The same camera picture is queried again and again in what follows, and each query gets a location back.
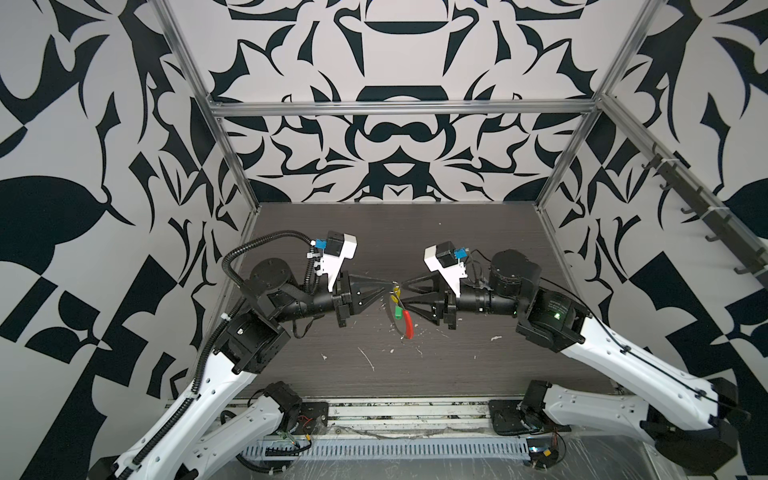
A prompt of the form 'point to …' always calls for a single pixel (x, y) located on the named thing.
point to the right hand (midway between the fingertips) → (406, 294)
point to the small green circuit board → (542, 454)
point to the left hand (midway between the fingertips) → (394, 282)
